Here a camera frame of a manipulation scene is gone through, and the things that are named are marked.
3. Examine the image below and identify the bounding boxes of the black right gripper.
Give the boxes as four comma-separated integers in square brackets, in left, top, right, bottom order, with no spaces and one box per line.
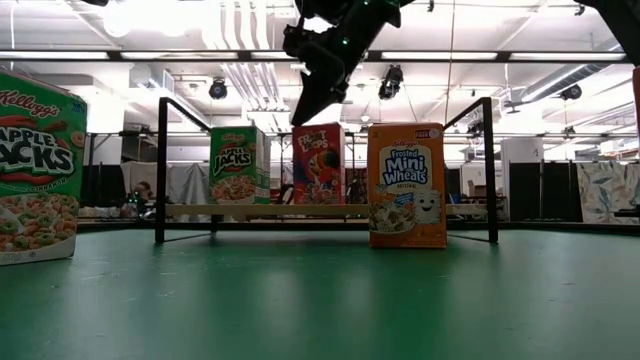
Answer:
[281,0,416,127]

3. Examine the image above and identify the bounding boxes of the red Froot Loops cereal box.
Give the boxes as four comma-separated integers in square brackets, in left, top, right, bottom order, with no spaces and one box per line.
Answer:
[291,122,347,206]

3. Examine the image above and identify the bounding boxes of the green Apple Jacks cereal box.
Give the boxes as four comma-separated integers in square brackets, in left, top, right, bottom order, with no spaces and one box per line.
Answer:
[208,125,272,206]
[0,69,89,267]

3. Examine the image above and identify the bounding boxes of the orange Mini Wheats cereal box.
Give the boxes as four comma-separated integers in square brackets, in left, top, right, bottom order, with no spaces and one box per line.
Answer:
[367,122,448,250]

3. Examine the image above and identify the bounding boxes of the white ceiling pipes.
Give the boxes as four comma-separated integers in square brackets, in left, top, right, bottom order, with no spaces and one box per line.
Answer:
[199,0,289,114]

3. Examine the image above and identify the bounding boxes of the black ceiling spotlight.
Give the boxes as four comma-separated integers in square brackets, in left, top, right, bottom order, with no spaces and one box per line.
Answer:
[378,64,405,101]
[558,83,584,102]
[208,78,229,101]

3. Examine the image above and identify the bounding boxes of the black overhead light bar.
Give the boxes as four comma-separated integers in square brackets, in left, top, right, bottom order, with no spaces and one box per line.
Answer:
[0,48,632,65]

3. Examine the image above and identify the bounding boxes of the white cloth cover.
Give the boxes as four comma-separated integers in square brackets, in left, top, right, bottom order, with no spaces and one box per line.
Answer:
[121,160,211,207]

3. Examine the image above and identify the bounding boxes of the person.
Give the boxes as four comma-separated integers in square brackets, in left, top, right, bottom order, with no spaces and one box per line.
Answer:
[119,180,157,220]

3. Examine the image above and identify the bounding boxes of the green table mat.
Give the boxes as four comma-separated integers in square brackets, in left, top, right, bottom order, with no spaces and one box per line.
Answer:
[0,227,640,360]

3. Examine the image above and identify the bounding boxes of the black partition panel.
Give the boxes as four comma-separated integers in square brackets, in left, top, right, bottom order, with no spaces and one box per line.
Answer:
[79,163,126,208]
[508,161,584,223]

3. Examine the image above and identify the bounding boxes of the floral patterned curtain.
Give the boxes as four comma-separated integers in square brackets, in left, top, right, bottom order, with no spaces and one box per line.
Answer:
[576,161,640,225]

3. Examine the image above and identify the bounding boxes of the wooden shelf with black frame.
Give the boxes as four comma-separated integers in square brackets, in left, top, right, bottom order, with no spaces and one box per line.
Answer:
[153,96,500,245]

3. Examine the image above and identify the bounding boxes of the silver ceiling duct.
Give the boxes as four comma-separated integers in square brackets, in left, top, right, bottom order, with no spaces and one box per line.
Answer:
[519,62,629,104]

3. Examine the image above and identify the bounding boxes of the black metal table frame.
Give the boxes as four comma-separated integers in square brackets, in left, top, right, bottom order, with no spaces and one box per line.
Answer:
[77,219,640,235]

